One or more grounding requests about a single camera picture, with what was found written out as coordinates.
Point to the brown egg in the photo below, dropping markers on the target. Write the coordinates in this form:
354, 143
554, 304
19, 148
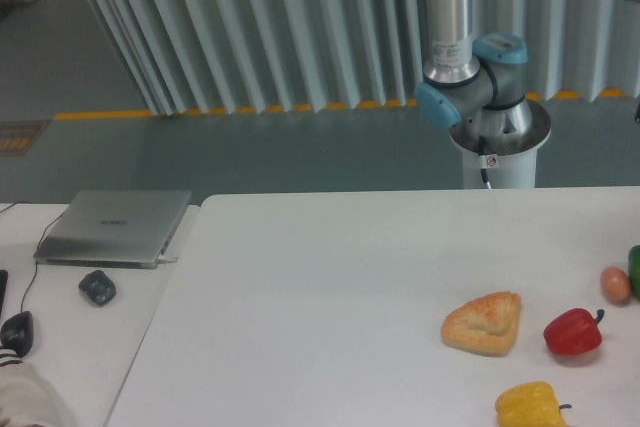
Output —
615, 285

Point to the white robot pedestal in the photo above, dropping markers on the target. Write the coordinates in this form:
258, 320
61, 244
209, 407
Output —
499, 147

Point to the yellow bell pepper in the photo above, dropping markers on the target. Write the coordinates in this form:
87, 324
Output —
529, 404

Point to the silver closed laptop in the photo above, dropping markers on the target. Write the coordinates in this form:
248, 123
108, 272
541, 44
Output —
114, 228

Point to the triangular pastry bread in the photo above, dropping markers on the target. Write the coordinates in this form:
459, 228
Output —
485, 326

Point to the person's striped sleeve forearm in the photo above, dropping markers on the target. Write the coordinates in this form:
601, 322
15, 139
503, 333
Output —
26, 398

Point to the black computer mouse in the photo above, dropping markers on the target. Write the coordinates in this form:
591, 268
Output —
17, 333

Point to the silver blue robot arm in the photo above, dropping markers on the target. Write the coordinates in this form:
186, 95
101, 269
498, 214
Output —
477, 49

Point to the red bell pepper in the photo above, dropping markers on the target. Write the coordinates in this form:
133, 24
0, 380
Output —
575, 332

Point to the yellow floor warning sticker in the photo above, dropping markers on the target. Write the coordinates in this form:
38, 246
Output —
17, 137

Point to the dark earbuds case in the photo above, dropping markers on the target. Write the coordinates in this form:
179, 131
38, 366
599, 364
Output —
98, 288

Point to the black keyboard edge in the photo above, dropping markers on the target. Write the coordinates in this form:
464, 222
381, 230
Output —
3, 287

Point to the folded grey partition screen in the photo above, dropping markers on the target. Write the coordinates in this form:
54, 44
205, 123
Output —
236, 54

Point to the green bell pepper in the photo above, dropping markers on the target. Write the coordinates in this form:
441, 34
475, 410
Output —
634, 270

